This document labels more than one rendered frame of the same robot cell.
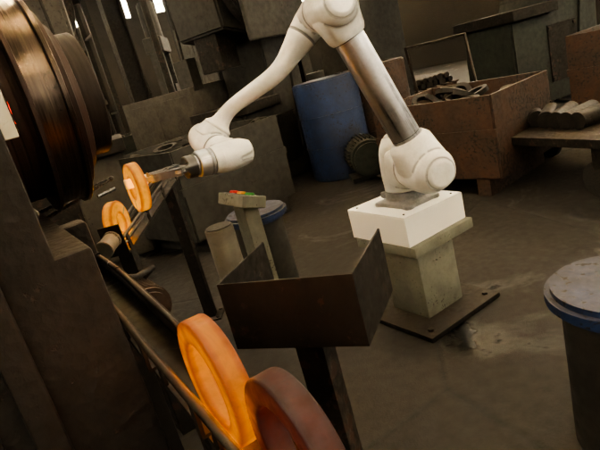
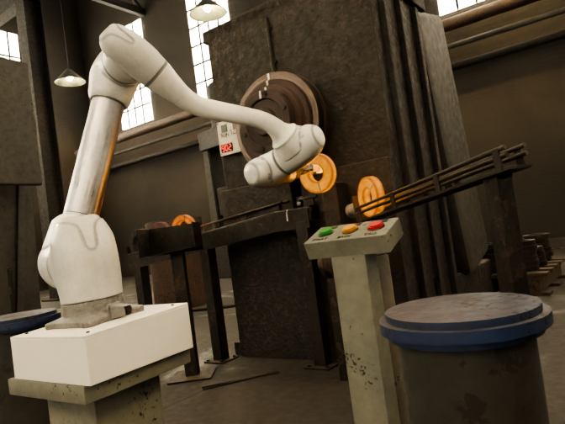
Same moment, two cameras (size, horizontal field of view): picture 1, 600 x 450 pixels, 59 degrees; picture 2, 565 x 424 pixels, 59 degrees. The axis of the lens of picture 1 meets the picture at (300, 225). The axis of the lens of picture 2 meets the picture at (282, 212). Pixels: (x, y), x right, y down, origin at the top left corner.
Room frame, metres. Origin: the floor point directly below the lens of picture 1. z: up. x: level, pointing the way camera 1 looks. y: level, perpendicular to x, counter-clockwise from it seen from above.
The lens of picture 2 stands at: (3.35, -0.51, 0.62)
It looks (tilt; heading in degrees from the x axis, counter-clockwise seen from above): 2 degrees up; 155
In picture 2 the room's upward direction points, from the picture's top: 8 degrees counter-clockwise
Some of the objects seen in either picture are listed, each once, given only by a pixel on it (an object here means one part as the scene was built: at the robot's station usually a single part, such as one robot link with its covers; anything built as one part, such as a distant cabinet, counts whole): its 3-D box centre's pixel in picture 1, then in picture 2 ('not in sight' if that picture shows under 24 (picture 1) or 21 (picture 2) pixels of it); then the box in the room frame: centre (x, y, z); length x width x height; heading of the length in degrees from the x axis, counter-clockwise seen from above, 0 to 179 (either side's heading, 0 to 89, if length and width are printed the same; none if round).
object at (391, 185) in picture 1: (401, 159); (84, 256); (1.94, -0.43, 0.63); 0.18 x 0.16 x 0.22; 10
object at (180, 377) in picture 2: (343, 412); (178, 300); (0.94, 0.01, 0.36); 0.26 x 0.20 x 0.72; 65
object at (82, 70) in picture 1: (79, 95); (266, 122); (1.31, 0.42, 1.11); 0.28 x 0.06 x 0.28; 30
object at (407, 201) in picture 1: (402, 194); (99, 309); (1.96, -0.41, 0.49); 0.22 x 0.18 x 0.06; 33
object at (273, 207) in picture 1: (265, 248); (476, 416); (2.58, 0.20, 0.21); 0.32 x 0.32 x 0.43
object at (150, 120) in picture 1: (187, 144); not in sight; (5.73, 0.95, 0.55); 1.10 x 0.53 x 1.10; 50
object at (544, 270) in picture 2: not in sight; (467, 259); (0.46, 2.32, 0.22); 1.20 x 0.81 x 0.44; 28
